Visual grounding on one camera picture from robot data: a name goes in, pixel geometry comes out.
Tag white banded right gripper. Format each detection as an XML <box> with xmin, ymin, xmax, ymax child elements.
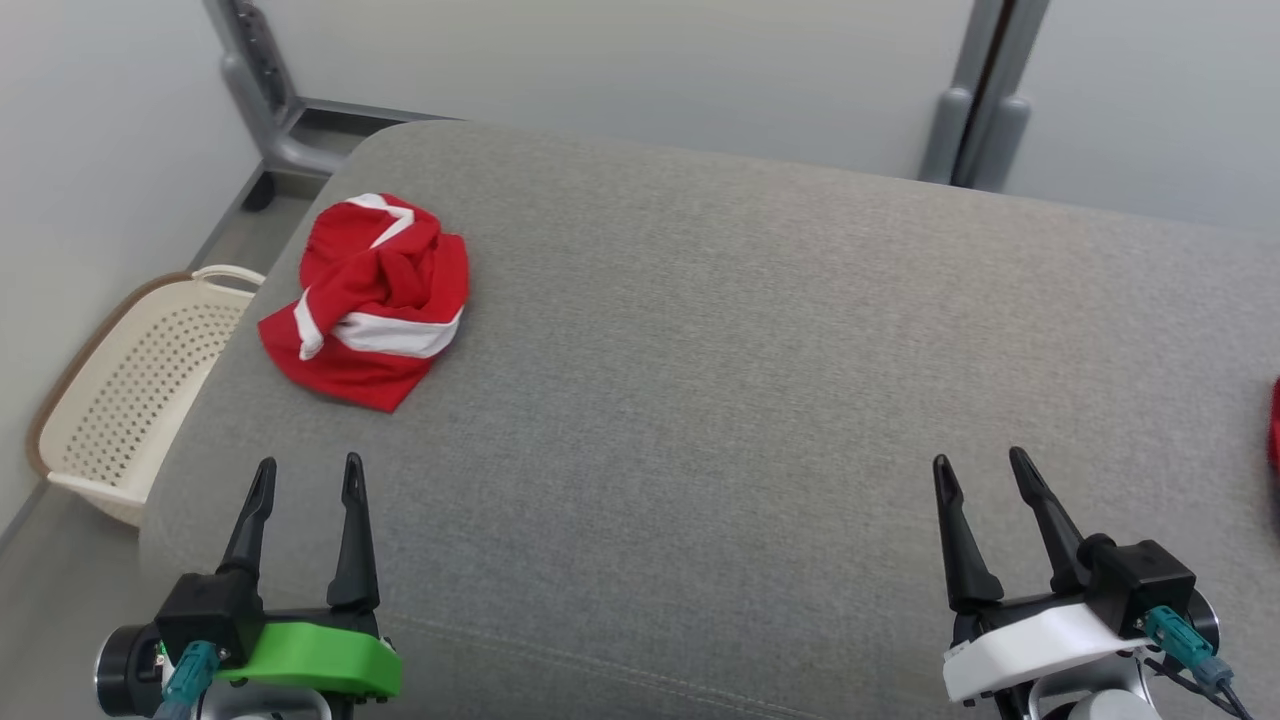
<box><xmin>931</xmin><ymin>446</ymin><xmax>1153</xmax><ymax>706</ymax></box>

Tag left cable with teal connector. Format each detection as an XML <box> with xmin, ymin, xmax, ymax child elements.
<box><xmin>150</xmin><ymin>640</ymin><xmax>223</xmax><ymax>720</ymax></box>

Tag cream perforated laundry basket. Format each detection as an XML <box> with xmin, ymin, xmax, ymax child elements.
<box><xmin>26</xmin><ymin>264</ymin><xmax>267</xmax><ymax>529</ymax></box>

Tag grey double partition post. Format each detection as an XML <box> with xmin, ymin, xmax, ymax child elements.
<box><xmin>918</xmin><ymin>0</ymin><xmax>1053</xmax><ymax>193</ymax></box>

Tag red shorts with white stripe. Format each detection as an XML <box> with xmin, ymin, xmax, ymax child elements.
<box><xmin>257</xmin><ymin>192</ymin><xmax>472</xmax><ymax>414</ymax></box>

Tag grey partition post with foot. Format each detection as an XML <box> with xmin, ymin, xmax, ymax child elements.
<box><xmin>203</xmin><ymin>0</ymin><xmax>466</xmax><ymax>183</ymax></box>

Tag right cable with teal connector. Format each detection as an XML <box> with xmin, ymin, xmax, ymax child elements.
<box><xmin>1142</xmin><ymin>605</ymin><xmax>1256</xmax><ymax>720</ymax></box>

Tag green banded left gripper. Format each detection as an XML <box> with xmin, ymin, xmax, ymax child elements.
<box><xmin>213</xmin><ymin>451</ymin><xmax>404</xmax><ymax>701</ymax></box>

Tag cable with teal connector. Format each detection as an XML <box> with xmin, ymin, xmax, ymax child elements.
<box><xmin>150</xmin><ymin>640</ymin><xmax>223</xmax><ymax>720</ymax></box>
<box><xmin>1142</xmin><ymin>605</ymin><xmax>1256</xmax><ymax>720</ymax></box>

